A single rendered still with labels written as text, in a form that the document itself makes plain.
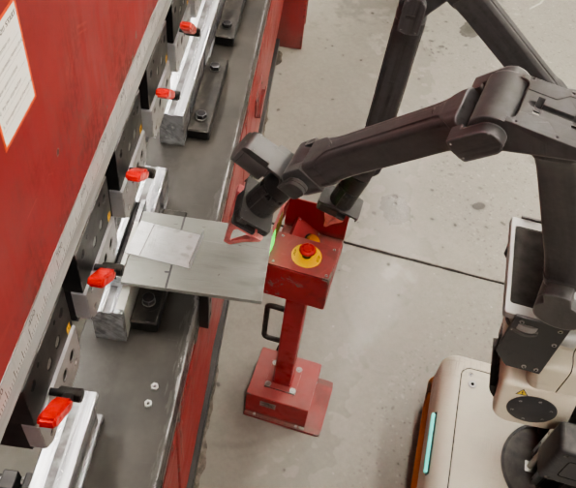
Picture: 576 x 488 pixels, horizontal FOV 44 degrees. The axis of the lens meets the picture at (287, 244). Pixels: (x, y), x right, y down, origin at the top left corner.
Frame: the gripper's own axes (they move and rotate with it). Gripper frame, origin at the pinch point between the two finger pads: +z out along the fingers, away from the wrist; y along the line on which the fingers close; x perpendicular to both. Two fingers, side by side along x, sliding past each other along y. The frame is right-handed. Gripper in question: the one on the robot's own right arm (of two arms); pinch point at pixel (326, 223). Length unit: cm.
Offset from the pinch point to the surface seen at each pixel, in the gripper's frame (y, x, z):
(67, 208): 41, 65, -53
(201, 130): 36.7, -9.3, -0.6
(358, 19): 2, -217, 85
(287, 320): -4.5, 8.0, 33.6
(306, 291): -2.2, 15.2, 8.4
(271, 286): 5.6, 15.2, 12.2
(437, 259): -58, -69, 68
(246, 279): 14.3, 37.2, -16.8
